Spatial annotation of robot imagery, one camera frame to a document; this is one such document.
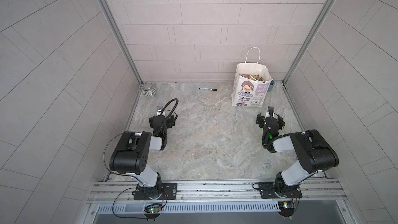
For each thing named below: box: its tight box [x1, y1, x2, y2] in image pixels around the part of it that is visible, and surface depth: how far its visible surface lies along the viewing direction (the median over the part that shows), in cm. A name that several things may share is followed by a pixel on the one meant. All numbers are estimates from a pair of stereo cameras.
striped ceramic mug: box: [141, 81, 157, 98], surface depth 104 cm
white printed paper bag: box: [231, 62, 274, 107], surface depth 96 cm
